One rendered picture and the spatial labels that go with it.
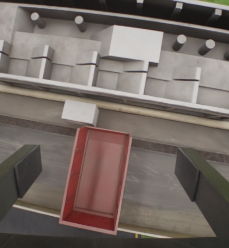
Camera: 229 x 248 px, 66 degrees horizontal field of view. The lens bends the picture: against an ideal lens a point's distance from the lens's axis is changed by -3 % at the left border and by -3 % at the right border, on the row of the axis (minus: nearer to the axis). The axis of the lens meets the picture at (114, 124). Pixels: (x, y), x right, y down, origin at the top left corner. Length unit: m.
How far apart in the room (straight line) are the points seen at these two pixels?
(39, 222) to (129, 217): 0.69
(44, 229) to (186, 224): 0.86
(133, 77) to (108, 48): 0.13
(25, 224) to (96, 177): 0.72
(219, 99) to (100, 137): 0.47
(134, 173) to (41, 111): 0.48
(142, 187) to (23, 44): 0.72
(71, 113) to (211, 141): 0.58
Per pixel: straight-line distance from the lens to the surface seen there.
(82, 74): 0.65
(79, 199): 0.80
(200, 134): 0.84
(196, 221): 0.86
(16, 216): 1.39
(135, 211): 0.80
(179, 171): 0.17
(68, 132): 0.81
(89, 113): 0.69
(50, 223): 1.31
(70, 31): 0.81
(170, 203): 0.81
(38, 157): 0.17
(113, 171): 0.76
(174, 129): 0.80
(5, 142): 0.91
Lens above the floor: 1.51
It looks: 80 degrees down
